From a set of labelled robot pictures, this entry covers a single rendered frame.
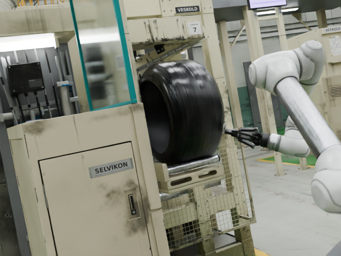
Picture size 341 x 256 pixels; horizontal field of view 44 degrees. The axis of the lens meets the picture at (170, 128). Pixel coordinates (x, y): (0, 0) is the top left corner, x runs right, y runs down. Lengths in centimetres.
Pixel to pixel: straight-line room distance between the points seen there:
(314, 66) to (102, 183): 100
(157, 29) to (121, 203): 150
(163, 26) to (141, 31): 16
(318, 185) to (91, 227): 73
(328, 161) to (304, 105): 27
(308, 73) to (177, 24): 114
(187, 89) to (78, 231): 107
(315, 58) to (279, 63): 15
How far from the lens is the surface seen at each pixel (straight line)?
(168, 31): 273
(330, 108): 687
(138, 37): 264
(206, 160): 238
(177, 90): 219
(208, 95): 224
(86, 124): 139
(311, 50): 185
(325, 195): 143
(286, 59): 181
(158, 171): 228
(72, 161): 137
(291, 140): 227
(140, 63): 276
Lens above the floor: 124
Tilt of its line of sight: 3 degrees down
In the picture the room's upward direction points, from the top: 10 degrees counter-clockwise
